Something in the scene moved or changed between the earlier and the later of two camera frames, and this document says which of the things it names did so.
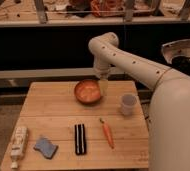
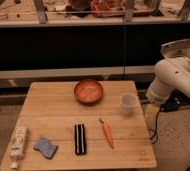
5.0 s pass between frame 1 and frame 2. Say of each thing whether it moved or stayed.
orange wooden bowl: stayed
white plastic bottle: stayed
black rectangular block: stayed
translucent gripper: moved
